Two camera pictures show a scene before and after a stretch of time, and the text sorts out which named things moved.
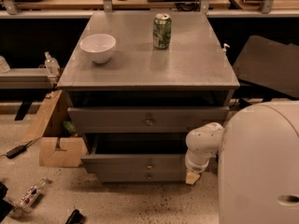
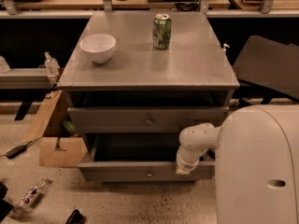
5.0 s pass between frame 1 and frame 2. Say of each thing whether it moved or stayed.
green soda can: stayed
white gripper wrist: moved
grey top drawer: stayed
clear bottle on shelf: stayed
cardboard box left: stayed
